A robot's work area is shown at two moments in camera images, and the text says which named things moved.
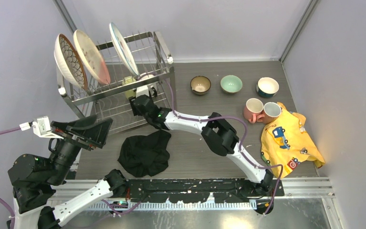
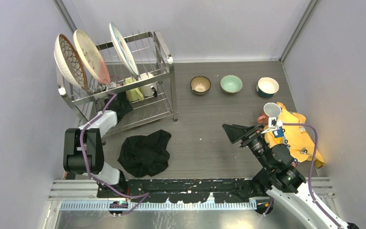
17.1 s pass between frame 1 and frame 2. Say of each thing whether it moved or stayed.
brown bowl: stayed
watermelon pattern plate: stayed
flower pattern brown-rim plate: stayed
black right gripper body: moved
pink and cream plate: stayed
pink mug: moved
